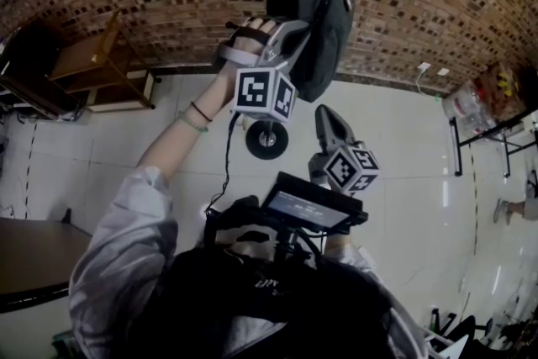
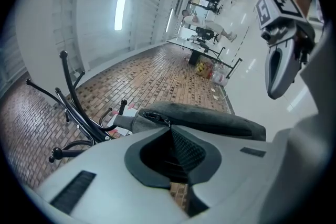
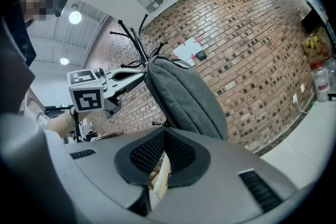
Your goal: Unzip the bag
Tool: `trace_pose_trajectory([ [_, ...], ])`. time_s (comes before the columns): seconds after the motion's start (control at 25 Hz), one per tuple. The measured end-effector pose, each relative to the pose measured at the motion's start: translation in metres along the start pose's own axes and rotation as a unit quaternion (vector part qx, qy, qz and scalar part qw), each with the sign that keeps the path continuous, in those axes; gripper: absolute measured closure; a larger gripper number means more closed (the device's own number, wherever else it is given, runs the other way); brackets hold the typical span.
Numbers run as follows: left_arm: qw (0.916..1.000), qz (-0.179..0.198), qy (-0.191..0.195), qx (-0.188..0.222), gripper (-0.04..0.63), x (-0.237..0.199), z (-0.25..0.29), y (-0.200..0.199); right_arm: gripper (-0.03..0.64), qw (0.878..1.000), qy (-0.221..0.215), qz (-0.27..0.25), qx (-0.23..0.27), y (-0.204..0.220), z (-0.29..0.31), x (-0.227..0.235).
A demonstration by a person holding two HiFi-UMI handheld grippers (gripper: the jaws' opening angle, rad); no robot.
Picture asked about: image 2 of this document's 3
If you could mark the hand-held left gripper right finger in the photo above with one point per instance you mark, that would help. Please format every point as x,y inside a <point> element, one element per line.
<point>249,181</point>

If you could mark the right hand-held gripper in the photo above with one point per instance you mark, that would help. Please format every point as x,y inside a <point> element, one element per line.
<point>278,10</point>

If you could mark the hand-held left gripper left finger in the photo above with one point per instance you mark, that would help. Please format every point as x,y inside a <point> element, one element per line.
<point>110,170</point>

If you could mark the dark grey backpack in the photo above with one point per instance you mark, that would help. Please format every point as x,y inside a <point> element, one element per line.
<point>210,118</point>

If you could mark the black coat rack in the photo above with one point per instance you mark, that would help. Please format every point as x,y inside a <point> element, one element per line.
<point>56,152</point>

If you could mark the white red paper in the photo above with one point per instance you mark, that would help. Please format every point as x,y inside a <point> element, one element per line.
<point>126,114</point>

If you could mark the clear plastic bag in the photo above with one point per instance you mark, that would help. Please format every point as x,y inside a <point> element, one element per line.
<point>219,76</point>

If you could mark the yellow bag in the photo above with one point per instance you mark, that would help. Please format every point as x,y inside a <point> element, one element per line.
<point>203,68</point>

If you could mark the black office chair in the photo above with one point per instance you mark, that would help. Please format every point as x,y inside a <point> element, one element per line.
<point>206,33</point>

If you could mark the black bin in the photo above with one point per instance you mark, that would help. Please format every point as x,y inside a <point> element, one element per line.
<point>194,57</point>

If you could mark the black-frame table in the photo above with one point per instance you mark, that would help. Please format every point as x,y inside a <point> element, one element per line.
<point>189,43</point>

